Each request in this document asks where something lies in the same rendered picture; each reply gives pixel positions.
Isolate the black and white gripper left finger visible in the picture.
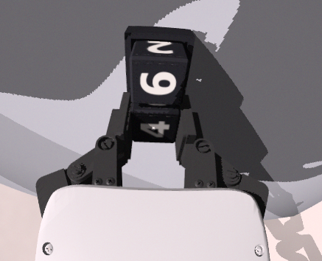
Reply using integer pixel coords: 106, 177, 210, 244
36, 92, 133, 218

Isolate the black calendar cube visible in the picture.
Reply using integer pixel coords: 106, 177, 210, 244
130, 39, 190, 105
130, 102, 181, 143

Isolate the black tray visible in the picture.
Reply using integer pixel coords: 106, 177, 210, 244
125, 26, 195, 92

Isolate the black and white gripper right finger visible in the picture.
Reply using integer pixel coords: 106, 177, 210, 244
175, 95, 269, 219

